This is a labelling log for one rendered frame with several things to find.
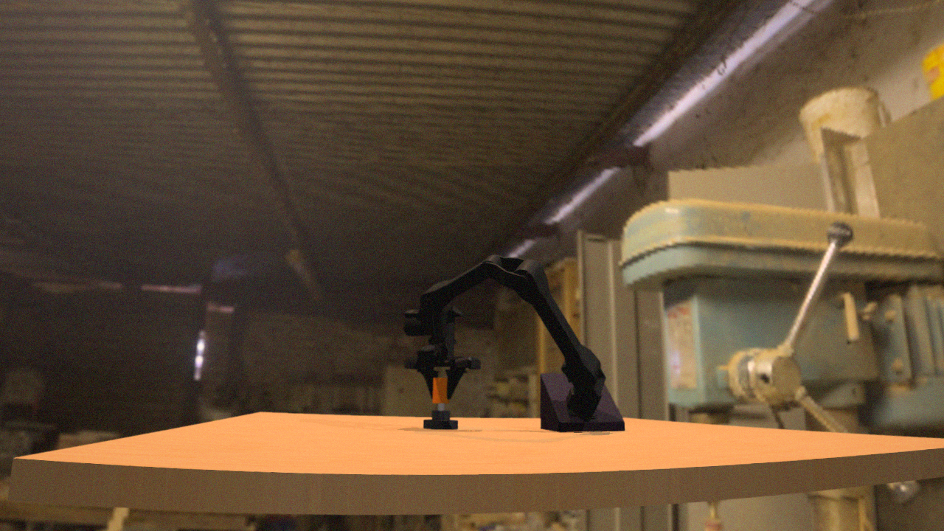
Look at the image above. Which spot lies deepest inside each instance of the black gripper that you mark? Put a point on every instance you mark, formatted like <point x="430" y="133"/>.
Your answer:
<point x="457" y="365"/>

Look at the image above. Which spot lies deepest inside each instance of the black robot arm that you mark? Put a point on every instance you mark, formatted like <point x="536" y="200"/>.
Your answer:
<point x="529" y="280"/>

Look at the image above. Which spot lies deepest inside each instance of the orange knob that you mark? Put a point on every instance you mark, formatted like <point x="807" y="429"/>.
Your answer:
<point x="439" y="390"/>

